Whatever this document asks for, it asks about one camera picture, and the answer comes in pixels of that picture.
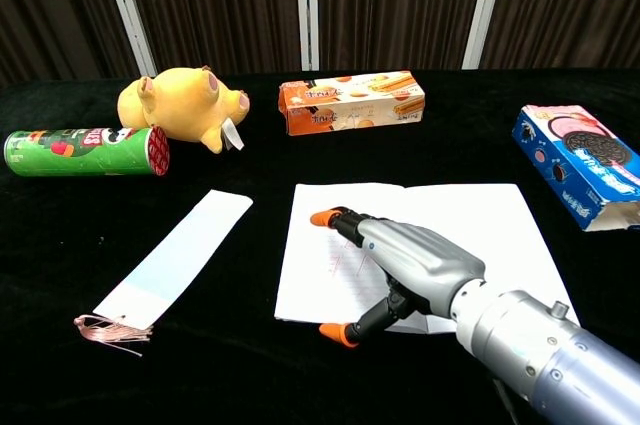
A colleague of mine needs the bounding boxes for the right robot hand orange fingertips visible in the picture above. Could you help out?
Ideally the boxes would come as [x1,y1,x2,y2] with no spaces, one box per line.
[309,204,487,349]

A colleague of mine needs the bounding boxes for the white notebook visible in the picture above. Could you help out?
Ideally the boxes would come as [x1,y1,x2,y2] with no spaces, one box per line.
[273,182,581,335]

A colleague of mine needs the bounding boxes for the yellow plush pig toy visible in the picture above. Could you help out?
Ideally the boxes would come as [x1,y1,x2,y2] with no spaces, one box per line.
[116,64,251,155]

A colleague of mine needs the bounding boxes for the white frame post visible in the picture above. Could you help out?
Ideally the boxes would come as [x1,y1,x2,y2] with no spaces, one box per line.
[96,0,158,79]
[460,0,510,71]
[294,0,321,72]

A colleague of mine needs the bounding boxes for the white bookmark with tassel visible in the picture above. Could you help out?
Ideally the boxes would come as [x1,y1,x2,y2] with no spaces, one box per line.
[73,188,255,358]

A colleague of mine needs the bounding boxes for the blue Oreo cookie box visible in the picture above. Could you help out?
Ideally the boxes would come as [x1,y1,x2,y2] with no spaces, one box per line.
[511,104,640,233]

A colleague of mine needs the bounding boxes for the green Pringles can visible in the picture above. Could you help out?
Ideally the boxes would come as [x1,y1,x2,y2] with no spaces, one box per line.
[3,125,172,178]

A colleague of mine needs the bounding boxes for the orange biscuit box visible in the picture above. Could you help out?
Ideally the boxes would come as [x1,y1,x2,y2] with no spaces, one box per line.
[277,69,427,137]

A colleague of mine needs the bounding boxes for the brown pleated curtain panel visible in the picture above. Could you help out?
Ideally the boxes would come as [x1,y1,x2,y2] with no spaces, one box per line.
[117,0,302,77]
[0,0,140,90]
[479,0,640,71]
[316,0,490,72]

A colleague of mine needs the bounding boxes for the black velvet tablecloth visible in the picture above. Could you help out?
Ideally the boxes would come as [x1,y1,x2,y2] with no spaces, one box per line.
[0,67,640,425]

